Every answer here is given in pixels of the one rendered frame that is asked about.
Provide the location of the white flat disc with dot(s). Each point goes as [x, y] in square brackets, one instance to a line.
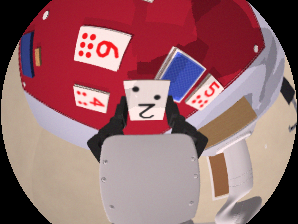
[45, 15]

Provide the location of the dark blue notebook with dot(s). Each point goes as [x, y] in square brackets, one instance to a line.
[26, 52]

